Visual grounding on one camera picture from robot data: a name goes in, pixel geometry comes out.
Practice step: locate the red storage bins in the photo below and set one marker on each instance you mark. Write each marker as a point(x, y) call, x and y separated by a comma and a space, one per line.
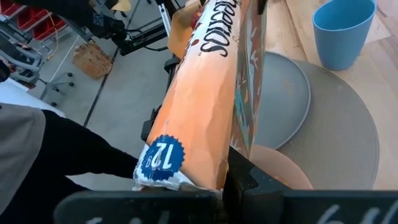
point(40, 25)

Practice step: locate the person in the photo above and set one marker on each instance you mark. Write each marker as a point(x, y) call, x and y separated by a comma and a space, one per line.
point(62, 149)

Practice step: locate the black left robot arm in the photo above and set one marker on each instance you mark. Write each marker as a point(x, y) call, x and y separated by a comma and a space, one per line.
point(102, 25)

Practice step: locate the grey round plate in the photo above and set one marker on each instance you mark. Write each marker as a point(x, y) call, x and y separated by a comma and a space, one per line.
point(280, 99)

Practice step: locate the Cheerios Protein cereal box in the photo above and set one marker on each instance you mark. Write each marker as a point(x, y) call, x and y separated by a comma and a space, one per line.
point(199, 109)

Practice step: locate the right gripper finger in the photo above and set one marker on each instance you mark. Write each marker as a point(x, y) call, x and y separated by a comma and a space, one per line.
point(242, 177)

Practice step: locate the blue plastic cup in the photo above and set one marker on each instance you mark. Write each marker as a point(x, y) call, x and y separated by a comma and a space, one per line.
point(339, 40)

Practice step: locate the grey rolling chair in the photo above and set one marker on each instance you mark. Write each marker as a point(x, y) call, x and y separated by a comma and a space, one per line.
point(28, 62)

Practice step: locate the white table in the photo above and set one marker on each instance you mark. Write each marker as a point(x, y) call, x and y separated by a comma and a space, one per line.
point(18, 96)

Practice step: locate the pink bowl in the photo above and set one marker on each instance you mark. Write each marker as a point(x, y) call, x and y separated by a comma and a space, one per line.
point(280, 169)

